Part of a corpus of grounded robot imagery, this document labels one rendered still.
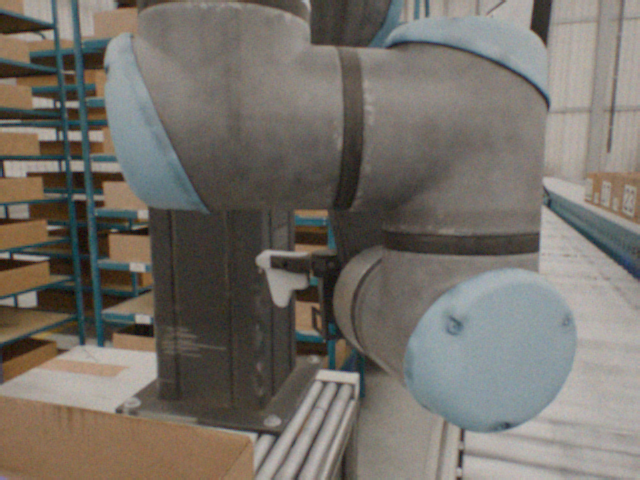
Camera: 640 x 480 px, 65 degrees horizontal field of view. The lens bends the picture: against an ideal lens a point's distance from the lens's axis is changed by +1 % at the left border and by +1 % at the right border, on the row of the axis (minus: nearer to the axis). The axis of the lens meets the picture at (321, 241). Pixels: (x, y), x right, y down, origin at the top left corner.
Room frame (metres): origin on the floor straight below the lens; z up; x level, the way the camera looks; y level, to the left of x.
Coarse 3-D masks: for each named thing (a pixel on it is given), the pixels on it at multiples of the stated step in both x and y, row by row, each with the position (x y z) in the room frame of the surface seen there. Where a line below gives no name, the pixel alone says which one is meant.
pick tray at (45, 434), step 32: (0, 416) 0.56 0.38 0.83; (32, 416) 0.55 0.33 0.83; (64, 416) 0.53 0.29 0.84; (96, 416) 0.52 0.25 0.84; (128, 416) 0.51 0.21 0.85; (0, 448) 0.56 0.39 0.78; (32, 448) 0.55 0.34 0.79; (64, 448) 0.53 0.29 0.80; (96, 448) 0.52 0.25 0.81; (128, 448) 0.51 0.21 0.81; (160, 448) 0.50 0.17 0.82; (192, 448) 0.49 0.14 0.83; (224, 448) 0.48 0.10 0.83
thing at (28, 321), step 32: (0, 32) 2.57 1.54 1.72; (32, 32) 2.51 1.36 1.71; (0, 64) 2.27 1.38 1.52; (32, 64) 2.34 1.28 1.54; (64, 96) 2.46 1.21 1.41; (64, 128) 2.45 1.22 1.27; (0, 160) 2.62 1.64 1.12; (32, 160) 2.54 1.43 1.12; (64, 160) 2.46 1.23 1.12; (32, 288) 2.24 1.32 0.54; (0, 320) 2.38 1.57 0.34; (32, 320) 2.38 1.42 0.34; (64, 320) 2.39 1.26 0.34; (0, 352) 2.04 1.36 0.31; (64, 352) 2.47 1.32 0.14; (0, 384) 2.03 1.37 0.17
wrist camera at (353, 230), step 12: (336, 216) 0.45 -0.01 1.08; (348, 216) 0.45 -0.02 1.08; (360, 216) 0.46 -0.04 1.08; (372, 216) 0.46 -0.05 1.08; (336, 228) 0.45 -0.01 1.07; (348, 228) 0.45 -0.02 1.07; (360, 228) 0.45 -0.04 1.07; (372, 228) 0.45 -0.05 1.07; (336, 240) 0.45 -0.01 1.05; (348, 240) 0.44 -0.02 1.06; (360, 240) 0.44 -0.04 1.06; (372, 240) 0.44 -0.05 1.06; (348, 252) 0.43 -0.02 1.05; (360, 252) 0.43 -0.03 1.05
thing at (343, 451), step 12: (312, 408) 0.82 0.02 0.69; (348, 408) 0.77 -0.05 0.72; (324, 420) 0.74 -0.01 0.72; (348, 420) 0.75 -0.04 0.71; (336, 432) 0.70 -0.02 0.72; (348, 432) 0.75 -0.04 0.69; (312, 444) 0.67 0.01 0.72; (336, 444) 0.67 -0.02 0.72; (348, 444) 0.81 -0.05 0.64; (336, 456) 0.66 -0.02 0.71; (348, 456) 0.81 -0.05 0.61; (300, 468) 0.61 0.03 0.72; (324, 468) 0.61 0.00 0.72; (336, 468) 0.66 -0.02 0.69; (348, 468) 0.81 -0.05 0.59
